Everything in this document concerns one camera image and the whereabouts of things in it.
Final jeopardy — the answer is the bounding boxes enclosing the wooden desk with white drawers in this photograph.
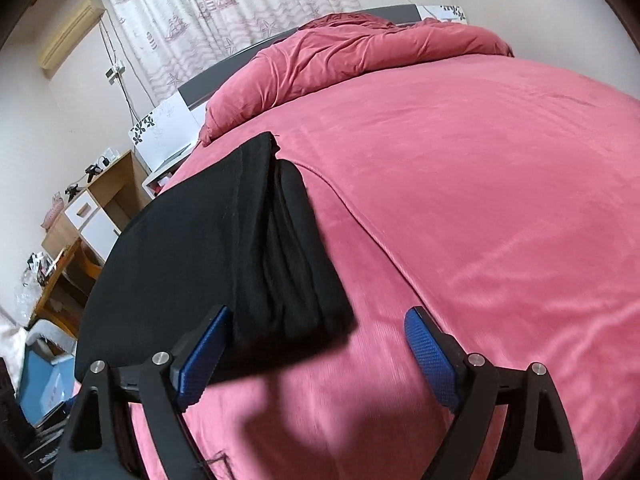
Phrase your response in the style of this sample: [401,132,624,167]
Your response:
[41,151,151,264]

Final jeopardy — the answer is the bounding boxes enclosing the black pants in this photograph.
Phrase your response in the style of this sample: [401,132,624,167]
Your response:
[75,132,355,380]

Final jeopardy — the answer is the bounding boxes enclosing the grey bed headboard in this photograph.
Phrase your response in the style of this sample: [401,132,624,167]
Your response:
[178,3,421,110]

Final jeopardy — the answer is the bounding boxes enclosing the wall power strip with cables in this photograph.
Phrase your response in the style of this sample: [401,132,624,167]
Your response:
[98,18,141,126]

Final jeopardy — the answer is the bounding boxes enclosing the pink rumpled duvet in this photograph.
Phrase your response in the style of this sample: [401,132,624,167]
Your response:
[198,12,513,146]

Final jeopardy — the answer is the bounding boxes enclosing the beige wall air conditioner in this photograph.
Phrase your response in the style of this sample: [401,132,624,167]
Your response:
[38,0,105,78]

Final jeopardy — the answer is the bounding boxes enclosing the pink fleece bed blanket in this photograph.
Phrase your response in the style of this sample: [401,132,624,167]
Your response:
[176,55,639,479]

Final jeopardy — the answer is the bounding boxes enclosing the white patterned curtain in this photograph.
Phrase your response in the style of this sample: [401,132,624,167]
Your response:
[108,0,360,101]

